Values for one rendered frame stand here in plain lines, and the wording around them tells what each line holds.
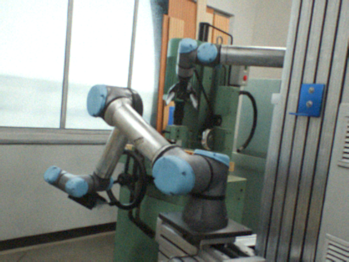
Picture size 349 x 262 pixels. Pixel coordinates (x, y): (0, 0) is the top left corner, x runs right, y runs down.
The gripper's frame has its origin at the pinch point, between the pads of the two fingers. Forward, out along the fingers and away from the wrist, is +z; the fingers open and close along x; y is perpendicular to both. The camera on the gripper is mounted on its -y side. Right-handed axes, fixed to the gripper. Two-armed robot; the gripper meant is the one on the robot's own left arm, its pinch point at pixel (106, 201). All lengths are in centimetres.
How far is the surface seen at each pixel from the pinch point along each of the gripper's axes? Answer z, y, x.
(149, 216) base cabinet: 25.0, -4.0, 6.1
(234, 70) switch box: 24, -95, 12
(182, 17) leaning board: 79, -180, -117
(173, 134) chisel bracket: 14.2, -46.2, 3.7
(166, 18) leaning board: 63, -165, -115
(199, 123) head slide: 24, -60, 7
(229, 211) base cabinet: 61, -29, 25
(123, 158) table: 12.1, -25.1, -18.2
